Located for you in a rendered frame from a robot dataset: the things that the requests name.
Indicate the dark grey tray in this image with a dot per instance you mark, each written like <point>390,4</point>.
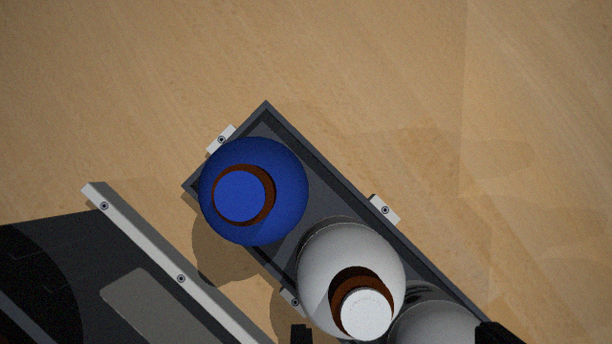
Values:
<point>330,193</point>

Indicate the blue bottle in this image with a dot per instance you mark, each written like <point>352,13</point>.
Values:
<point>253,191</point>

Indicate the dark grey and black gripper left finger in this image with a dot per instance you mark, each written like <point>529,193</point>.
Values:
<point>301,335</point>

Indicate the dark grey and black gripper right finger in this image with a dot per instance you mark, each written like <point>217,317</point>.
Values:
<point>494,333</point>

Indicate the white bottle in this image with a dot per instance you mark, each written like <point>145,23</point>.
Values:
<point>349,281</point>
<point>430,316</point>

